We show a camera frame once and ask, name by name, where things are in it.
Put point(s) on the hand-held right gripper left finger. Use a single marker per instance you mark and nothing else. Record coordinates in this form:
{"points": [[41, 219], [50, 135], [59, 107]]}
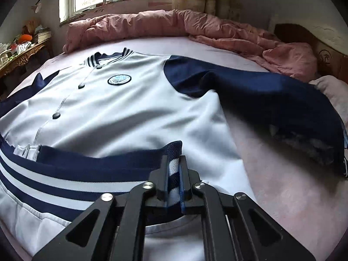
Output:
{"points": [[164, 180]]}

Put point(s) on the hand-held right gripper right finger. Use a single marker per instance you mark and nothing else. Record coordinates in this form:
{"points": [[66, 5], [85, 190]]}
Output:
{"points": [[187, 180]]}

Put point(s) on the light grey garment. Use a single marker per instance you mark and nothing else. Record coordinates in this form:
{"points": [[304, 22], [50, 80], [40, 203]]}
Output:
{"points": [[136, 108]]}

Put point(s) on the pink quilt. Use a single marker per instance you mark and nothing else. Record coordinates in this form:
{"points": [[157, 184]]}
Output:
{"points": [[217, 30]]}

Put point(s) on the pink pillow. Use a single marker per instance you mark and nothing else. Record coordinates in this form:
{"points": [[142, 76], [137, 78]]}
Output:
{"points": [[334, 92]]}

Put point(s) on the carved wooden side table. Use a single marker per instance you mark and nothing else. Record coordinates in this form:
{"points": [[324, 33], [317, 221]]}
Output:
{"points": [[24, 55]]}

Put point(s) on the stack of books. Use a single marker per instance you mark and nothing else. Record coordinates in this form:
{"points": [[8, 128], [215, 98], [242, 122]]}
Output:
{"points": [[43, 36]]}

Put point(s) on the wooden headboard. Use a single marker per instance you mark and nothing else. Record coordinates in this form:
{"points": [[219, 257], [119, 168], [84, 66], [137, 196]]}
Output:
{"points": [[334, 59]]}

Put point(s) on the orange soft toy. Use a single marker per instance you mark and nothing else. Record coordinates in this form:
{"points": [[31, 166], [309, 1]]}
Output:
{"points": [[24, 37]]}

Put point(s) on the pile of table clutter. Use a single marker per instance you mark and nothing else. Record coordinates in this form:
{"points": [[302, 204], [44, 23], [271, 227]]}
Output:
{"points": [[11, 47]]}

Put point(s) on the wall lamp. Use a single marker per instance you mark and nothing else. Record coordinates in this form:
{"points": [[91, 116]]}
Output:
{"points": [[38, 5]]}

